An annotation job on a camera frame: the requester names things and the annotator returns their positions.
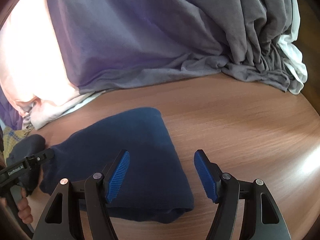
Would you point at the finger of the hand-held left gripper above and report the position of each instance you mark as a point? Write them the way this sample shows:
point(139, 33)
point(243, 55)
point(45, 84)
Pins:
point(41, 157)

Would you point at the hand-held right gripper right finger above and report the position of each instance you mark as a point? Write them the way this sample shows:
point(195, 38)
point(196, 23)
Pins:
point(206, 177)

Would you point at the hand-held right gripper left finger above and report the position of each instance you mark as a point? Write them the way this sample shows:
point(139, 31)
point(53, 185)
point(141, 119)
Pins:
point(118, 177)

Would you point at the navy blue pants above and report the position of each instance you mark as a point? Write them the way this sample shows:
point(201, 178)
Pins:
point(140, 135)

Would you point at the person's left hand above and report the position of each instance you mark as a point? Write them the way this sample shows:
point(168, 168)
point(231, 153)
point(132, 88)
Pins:
point(25, 210)

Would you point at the yellow plaid fringed scarf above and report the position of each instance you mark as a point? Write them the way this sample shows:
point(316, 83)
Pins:
point(12, 135)

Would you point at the purple grey curtain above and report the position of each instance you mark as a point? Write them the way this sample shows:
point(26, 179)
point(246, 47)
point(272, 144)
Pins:
point(10, 112)
point(150, 30)

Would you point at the pink curtain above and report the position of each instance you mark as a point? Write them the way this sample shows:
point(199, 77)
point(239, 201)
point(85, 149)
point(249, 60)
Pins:
point(30, 67)

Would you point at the white curtain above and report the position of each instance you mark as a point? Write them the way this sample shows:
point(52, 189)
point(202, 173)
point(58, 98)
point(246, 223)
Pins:
point(295, 62)

